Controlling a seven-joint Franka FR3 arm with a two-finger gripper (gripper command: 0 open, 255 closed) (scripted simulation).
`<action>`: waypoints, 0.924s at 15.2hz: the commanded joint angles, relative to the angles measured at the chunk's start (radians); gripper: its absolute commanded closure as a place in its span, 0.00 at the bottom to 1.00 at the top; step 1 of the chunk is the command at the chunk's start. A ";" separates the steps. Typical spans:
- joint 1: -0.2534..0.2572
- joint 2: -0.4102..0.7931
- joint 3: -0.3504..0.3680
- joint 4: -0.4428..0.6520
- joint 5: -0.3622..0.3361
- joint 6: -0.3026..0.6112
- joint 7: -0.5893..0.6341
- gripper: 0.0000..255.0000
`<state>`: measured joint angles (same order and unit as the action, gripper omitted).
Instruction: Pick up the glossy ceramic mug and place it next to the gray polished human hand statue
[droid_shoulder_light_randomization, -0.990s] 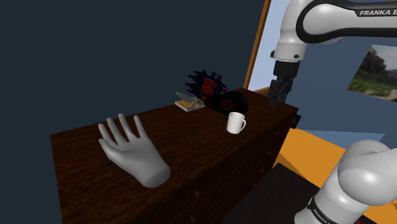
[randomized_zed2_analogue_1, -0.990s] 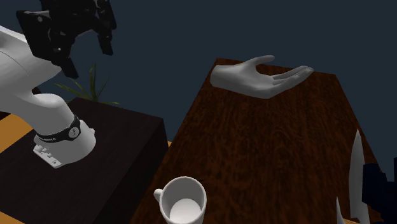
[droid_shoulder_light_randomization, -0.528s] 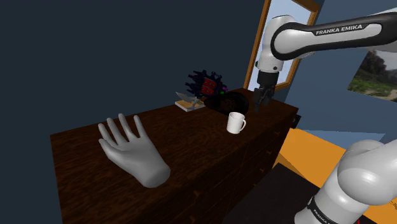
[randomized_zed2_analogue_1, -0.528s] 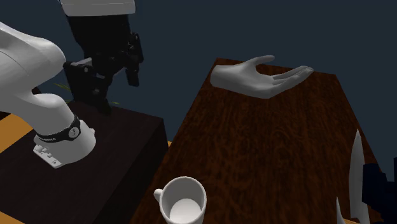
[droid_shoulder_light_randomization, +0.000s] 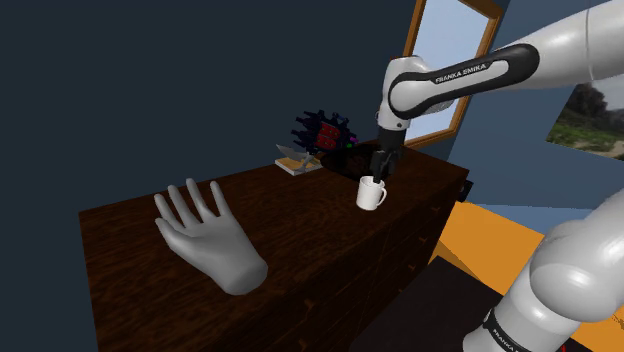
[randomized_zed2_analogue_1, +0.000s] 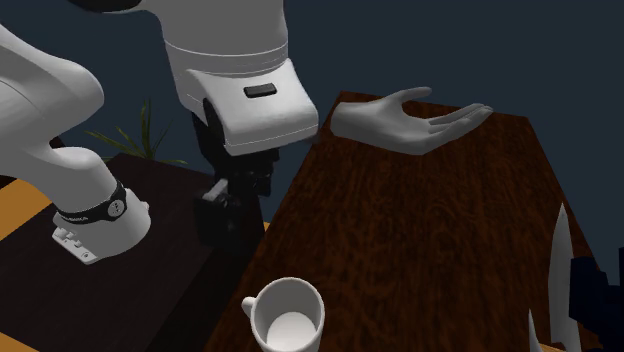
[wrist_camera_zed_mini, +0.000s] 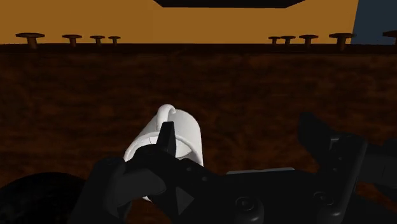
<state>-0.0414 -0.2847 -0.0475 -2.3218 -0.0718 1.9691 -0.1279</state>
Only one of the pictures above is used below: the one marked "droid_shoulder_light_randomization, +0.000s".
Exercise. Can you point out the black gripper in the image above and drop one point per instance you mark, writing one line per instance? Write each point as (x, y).
(391, 141)

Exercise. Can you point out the white mug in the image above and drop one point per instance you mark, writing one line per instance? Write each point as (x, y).
(369, 196)

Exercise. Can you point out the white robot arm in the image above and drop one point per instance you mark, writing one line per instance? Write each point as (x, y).
(560, 46)

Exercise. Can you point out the dark spiky figure with red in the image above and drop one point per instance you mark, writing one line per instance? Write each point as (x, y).
(325, 135)

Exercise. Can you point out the dark wooden chest of drawers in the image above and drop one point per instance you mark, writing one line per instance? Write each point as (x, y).
(302, 253)

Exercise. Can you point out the grey hand model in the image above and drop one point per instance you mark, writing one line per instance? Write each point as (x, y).
(209, 244)

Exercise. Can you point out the window with wooden frame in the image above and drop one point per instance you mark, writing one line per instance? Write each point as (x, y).
(448, 48)

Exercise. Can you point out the landscape wall picture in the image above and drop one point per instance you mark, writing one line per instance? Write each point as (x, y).
(587, 122)

